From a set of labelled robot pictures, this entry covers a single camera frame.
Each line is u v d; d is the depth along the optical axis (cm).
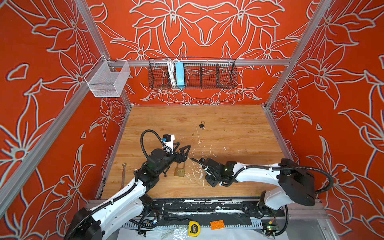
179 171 83
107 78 94
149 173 60
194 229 66
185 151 71
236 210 75
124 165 88
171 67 88
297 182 43
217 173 63
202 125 107
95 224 41
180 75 90
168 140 66
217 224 69
